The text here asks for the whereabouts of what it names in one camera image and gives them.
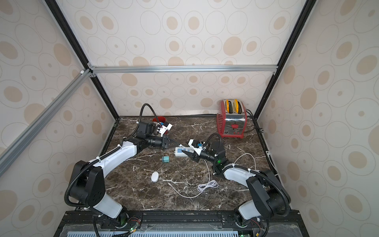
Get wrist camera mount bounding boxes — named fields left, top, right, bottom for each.
left=158, top=122, right=172, bottom=137
left=188, top=139, right=204, bottom=155

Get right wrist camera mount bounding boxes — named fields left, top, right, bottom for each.
left=188, top=139, right=204, bottom=155

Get horizontal aluminium frame bar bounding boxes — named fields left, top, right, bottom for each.
left=91, top=64, right=278, bottom=74

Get red chrome toaster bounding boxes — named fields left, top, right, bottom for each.
left=217, top=99, right=247, bottom=139

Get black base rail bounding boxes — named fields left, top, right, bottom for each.
left=55, top=210, right=309, bottom=237

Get diagonal aluminium frame bar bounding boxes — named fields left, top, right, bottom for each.
left=1, top=69, right=91, bottom=175

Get teal USB wall charger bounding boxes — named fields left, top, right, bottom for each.
left=161, top=156, right=170, bottom=163

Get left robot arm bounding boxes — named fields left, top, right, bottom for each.
left=64, top=118, right=172, bottom=224

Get white earbud charging case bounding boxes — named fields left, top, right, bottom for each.
left=151, top=171, right=159, bottom=183

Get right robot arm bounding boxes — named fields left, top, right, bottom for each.
left=184, top=133, right=291, bottom=227

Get white USB charging cable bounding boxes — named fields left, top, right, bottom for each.
left=167, top=159, right=219, bottom=199

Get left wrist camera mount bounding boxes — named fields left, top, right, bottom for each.
left=158, top=122, right=172, bottom=137

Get white power strip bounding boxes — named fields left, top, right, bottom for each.
left=174, top=147, right=194, bottom=157

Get red metal cup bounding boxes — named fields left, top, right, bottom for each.
left=153, top=116, right=167, bottom=124

